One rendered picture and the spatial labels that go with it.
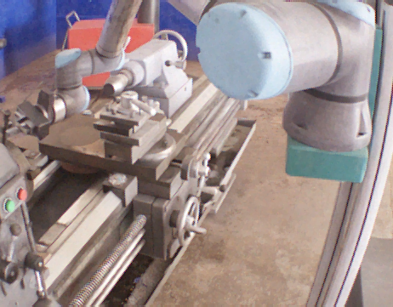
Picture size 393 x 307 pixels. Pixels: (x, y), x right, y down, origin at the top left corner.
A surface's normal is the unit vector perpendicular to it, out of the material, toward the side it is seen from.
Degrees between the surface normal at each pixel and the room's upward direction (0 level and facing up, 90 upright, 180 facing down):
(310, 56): 81
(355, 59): 96
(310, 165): 90
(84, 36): 90
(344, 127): 70
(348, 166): 90
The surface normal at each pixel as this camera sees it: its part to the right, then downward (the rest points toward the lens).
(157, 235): -0.34, 0.43
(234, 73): -0.78, 0.29
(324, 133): -0.37, 0.08
